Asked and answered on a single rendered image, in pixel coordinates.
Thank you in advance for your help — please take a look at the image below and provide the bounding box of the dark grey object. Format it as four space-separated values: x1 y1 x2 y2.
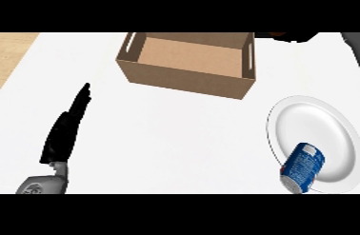
341 31 360 68

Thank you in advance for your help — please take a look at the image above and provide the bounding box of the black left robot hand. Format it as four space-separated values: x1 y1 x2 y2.
39 82 93 166

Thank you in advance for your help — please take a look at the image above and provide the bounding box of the brown cardboard box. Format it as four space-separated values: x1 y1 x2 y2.
115 31 257 101

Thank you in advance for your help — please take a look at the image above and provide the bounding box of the blue can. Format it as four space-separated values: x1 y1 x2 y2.
279 142 326 194

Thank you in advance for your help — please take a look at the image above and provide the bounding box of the white plate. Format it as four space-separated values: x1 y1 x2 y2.
266 94 360 194

